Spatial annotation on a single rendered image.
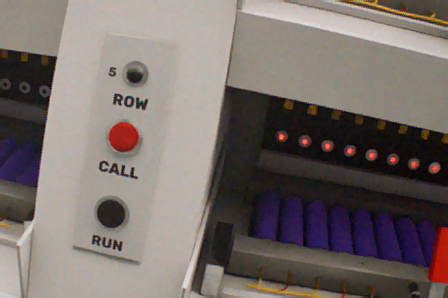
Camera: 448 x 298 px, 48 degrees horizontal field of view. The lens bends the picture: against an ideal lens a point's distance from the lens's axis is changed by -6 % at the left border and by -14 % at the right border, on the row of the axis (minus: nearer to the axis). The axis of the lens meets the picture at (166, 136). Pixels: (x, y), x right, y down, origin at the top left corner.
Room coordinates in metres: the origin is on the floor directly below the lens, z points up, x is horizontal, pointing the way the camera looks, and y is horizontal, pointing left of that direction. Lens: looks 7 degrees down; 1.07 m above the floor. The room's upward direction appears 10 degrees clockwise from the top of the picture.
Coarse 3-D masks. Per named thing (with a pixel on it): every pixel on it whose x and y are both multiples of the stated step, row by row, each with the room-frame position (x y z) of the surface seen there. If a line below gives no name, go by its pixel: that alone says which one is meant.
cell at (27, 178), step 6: (36, 156) 0.44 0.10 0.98; (36, 162) 0.43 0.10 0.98; (30, 168) 0.42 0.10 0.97; (36, 168) 0.42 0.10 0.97; (24, 174) 0.41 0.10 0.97; (30, 174) 0.41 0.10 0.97; (36, 174) 0.41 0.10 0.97; (18, 180) 0.40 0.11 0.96; (24, 180) 0.40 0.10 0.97; (30, 180) 0.40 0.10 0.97; (36, 180) 0.41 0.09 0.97; (36, 186) 0.41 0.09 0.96
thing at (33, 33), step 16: (0, 0) 0.31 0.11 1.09; (16, 0) 0.31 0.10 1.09; (32, 0) 0.31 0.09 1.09; (48, 0) 0.31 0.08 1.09; (64, 0) 0.31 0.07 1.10; (0, 16) 0.32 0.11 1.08; (16, 16) 0.32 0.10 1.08; (32, 16) 0.31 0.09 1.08; (48, 16) 0.31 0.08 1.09; (64, 16) 0.31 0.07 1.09; (0, 32) 0.32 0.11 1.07; (16, 32) 0.32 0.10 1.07; (32, 32) 0.32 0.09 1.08; (48, 32) 0.32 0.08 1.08; (0, 48) 0.33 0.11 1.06; (16, 48) 0.32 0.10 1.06; (32, 48) 0.32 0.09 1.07; (48, 48) 0.32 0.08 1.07
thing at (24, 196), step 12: (0, 180) 0.39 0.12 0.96; (0, 192) 0.37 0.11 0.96; (12, 192) 0.38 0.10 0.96; (24, 192) 0.38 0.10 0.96; (36, 192) 0.38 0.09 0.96; (0, 204) 0.38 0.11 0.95; (12, 204) 0.38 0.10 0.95; (24, 204) 0.37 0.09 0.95; (12, 216) 0.38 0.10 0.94; (24, 216) 0.38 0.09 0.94
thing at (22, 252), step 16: (0, 112) 0.49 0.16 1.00; (16, 112) 0.48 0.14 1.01; (32, 112) 0.48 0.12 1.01; (16, 224) 0.38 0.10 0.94; (32, 224) 0.31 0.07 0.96; (0, 256) 0.34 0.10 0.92; (16, 256) 0.35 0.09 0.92; (0, 272) 0.33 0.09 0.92; (16, 272) 0.33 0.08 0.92; (0, 288) 0.31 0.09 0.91; (16, 288) 0.32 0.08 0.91
